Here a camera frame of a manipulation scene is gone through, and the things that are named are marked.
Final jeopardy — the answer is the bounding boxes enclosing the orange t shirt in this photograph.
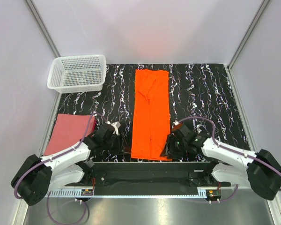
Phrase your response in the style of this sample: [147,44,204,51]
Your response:
[131,69,170,161]

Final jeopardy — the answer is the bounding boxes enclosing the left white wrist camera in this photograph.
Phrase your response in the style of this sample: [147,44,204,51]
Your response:
[106,121,121,135]

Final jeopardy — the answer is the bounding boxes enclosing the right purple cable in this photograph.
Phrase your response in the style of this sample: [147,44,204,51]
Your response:
[175,116,281,203]

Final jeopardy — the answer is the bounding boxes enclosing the black marbled table mat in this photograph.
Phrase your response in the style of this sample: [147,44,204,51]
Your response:
[54,64,250,150]

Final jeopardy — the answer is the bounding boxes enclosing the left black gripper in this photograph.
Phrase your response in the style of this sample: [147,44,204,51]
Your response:
[102,133,131,156]

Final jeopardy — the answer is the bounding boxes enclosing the folded pink t shirt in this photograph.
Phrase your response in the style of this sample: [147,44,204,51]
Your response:
[43,114,89,156]

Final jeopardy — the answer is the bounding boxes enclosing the white plastic perforated basket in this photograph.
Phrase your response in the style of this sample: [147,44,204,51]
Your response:
[47,54,106,94]

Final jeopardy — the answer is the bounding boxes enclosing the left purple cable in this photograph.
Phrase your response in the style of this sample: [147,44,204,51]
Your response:
[14,112,111,225]

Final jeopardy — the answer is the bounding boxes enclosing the left aluminium frame post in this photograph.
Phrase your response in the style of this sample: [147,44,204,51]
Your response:
[24,0,61,58]

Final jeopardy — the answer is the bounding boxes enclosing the slotted cable duct rail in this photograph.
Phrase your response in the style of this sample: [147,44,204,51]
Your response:
[50,187,207,199]

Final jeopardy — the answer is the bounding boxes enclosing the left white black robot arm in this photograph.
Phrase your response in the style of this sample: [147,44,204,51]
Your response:
[11,121,128,206]

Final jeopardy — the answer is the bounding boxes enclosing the right aluminium frame post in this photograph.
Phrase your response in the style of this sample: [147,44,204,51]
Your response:
[227,0,272,71]

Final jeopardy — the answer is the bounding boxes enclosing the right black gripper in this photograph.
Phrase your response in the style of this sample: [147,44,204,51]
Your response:
[160,134,187,160]

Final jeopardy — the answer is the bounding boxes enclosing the purple cable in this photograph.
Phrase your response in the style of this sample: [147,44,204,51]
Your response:
[175,116,281,203]
[14,112,111,225]

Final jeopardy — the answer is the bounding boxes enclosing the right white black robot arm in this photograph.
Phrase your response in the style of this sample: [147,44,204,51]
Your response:
[160,123,281,200]

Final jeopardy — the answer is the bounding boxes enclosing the aluminium frame post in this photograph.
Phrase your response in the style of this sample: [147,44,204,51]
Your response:
[227,0,272,71]
[24,0,61,58]

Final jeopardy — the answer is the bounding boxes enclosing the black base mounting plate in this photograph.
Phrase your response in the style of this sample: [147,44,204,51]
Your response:
[66,162,232,193]

